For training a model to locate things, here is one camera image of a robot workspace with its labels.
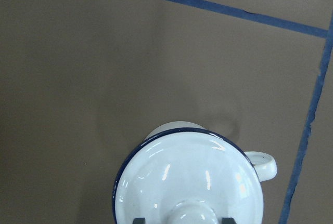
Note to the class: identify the white enamel cup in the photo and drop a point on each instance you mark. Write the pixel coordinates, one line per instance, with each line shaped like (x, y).
(264, 164)

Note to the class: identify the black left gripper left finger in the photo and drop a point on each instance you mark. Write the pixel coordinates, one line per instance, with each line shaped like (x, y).
(139, 221)

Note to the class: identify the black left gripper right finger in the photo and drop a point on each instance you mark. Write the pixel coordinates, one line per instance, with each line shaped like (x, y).
(228, 220)

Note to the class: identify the white enamel cup lid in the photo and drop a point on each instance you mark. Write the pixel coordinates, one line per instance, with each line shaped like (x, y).
(183, 165)

